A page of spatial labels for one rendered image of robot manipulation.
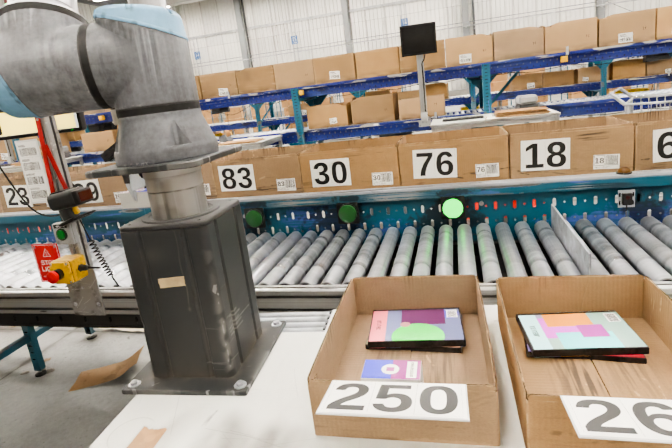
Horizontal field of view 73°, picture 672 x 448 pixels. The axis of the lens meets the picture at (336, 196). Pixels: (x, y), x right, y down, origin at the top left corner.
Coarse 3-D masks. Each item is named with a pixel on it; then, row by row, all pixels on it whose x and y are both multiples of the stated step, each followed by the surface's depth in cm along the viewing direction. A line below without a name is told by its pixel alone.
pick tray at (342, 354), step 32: (352, 288) 105; (384, 288) 105; (416, 288) 103; (448, 288) 101; (352, 320) 102; (480, 320) 92; (320, 352) 78; (352, 352) 92; (384, 352) 91; (416, 352) 89; (480, 352) 87; (320, 384) 70; (480, 384) 64; (320, 416) 71; (352, 416) 70; (480, 416) 65
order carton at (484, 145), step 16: (480, 128) 190; (496, 128) 188; (400, 144) 171; (416, 144) 169; (432, 144) 168; (448, 144) 167; (464, 144) 165; (480, 144) 164; (496, 144) 163; (400, 160) 172; (464, 160) 167; (480, 160) 165; (496, 160) 164; (400, 176) 174; (464, 176) 168
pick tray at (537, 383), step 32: (512, 288) 96; (544, 288) 95; (576, 288) 93; (608, 288) 92; (640, 288) 90; (512, 320) 97; (640, 320) 91; (512, 352) 72; (512, 384) 77; (544, 384) 76; (576, 384) 75; (608, 384) 74; (640, 384) 73; (544, 416) 61
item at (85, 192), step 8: (56, 192) 133; (64, 192) 132; (72, 192) 131; (80, 192) 132; (88, 192) 135; (48, 200) 133; (56, 200) 133; (64, 200) 132; (72, 200) 132; (80, 200) 132; (88, 200) 134; (56, 208) 134; (64, 208) 134; (72, 208) 135; (64, 216) 135; (72, 216) 135; (64, 224) 136
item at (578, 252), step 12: (552, 204) 155; (552, 216) 155; (552, 228) 156; (564, 228) 138; (564, 240) 139; (576, 240) 124; (576, 252) 125; (588, 252) 113; (576, 264) 126; (588, 264) 113
